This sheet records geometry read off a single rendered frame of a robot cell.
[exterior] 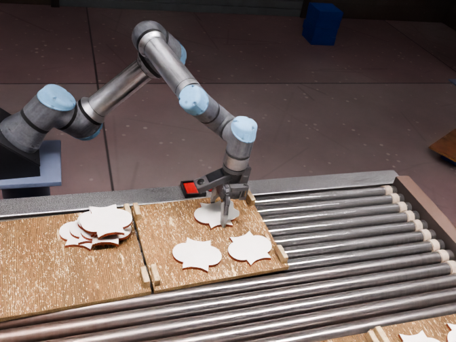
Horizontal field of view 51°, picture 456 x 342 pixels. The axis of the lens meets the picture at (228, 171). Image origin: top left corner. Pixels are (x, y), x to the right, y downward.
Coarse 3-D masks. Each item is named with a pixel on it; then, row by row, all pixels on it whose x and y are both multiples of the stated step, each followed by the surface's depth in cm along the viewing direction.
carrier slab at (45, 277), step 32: (0, 224) 142; (32, 224) 144; (0, 256) 132; (32, 256) 134; (64, 256) 136; (96, 256) 137; (128, 256) 139; (0, 288) 124; (32, 288) 126; (64, 288) 127; (96, 288) 128; (128, 288) 130; (0, 320) 118
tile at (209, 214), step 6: (204, 204) 160; (210, 204) 161; (216, 204) 161; (198, 210) 157; (204, 210) 158; (210, 210) 158; (216, 210) 159; (198, 216) 155; (204, 216) 155; (210, 216) 156; (216, 216) 156; (198, 222) 154; (204, 222) 153; (210, 222) 154; (216, 222) 154; (228, 222) 155; (210, 228) 152
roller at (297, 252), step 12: (348, 240) 160; (360, 240) 161; (372, 240) 162; (384, 240) 163; (396, 240) 164; (408, 240) 166; (420, 240) 168; (288, 252) 152; (300, 252) 153; (312, 252) 154; (324, 252) 156; (336, 252) 158
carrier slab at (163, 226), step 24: (144, 216) 153; (168, 216) 155; (192, 216) 156; (240, 216) 159; (144, 240) 145; (168, 240) 146; (216, 240) 149; (168, 264) 139; (240, 264) 143; (264, 264) 144; (168, 288) 132
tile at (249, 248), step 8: (248, 232) 152; (232, 240) 148; (240, 240) 149; (248, 240) 149; (256, 240) 150; (264, 240) 150; (232, 248) 146; (240, 248) 146; (248, 248) 147; (256, 248) 147; (264, 248) 147; (232, 256) 143; (240, 256) 143; (248, 256) 144; (256, 256) 144; (264, 256) 145; (248, 264) 143
